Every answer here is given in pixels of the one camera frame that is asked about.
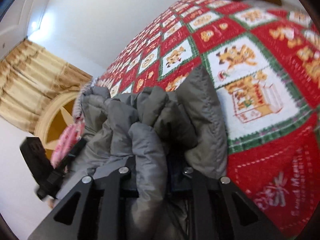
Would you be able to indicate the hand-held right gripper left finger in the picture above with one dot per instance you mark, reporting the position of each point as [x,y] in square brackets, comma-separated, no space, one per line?
[128,187]

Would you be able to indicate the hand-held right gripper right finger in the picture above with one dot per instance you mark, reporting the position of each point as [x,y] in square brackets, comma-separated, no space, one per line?
[177,180]

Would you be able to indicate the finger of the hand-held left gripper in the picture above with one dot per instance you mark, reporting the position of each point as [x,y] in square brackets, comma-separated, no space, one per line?
[70,156]

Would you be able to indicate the grey puffer jacket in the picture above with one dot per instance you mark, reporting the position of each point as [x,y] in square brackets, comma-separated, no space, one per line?
[150,142]

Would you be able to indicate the cream and brown headboard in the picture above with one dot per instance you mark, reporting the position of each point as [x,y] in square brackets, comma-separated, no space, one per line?
[50,120]

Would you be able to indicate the beige patterned curtain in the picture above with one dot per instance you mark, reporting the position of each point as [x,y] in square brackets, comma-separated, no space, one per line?
[30,80]

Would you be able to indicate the red printed patchwork blanket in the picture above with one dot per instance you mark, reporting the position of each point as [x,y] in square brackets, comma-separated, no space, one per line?
[250,92]

